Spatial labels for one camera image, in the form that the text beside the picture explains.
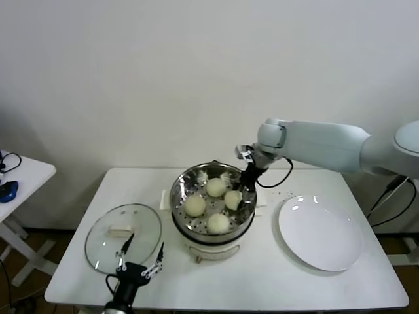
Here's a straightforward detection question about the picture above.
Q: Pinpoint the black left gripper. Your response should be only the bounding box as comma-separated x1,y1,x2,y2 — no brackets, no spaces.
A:
115,233,165,302

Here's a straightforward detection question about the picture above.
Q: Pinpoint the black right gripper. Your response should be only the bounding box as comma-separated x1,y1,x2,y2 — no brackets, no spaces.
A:
231,152,274,210

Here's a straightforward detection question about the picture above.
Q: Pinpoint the white steamed baozi bun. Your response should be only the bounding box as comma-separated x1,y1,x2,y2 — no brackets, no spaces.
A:
208,213,231,235
224,190,244,211
185,195,207,218
206,178,227,198

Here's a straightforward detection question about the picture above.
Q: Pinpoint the stainless steel steamer basket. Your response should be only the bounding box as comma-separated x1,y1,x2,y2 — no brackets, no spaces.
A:
169,162,258,238

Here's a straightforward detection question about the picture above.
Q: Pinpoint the round glass pot lid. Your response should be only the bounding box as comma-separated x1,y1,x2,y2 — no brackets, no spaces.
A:
85,203,164,268

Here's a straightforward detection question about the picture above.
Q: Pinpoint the white electric cooking pot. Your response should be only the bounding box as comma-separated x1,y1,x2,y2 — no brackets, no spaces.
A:
159,159,270,264

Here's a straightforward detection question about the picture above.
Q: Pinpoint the white round plate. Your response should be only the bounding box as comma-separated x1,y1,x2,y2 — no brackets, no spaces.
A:
278,195,363,271

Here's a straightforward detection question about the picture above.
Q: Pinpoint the white side table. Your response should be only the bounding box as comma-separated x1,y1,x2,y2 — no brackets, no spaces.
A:
0,152,58,287

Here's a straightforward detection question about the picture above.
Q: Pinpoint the blue computer mouse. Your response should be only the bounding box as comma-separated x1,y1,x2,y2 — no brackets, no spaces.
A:
0,181,20,203

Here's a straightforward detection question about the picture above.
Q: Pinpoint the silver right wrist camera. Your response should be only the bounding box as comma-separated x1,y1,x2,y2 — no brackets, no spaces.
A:
234,143,255,162

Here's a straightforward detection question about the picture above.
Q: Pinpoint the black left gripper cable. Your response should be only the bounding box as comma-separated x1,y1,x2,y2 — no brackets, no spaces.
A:
105,274,120,300

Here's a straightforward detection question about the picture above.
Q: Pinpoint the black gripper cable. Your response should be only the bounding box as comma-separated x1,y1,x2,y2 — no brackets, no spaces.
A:
255,156,294,189
105,274,120,300

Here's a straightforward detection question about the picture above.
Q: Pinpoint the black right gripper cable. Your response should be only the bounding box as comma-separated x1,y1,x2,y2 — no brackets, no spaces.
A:
255,156,294,189

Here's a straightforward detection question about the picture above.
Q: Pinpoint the thin black looped cable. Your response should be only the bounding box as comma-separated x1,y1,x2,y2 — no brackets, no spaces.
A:
0,152,24,179

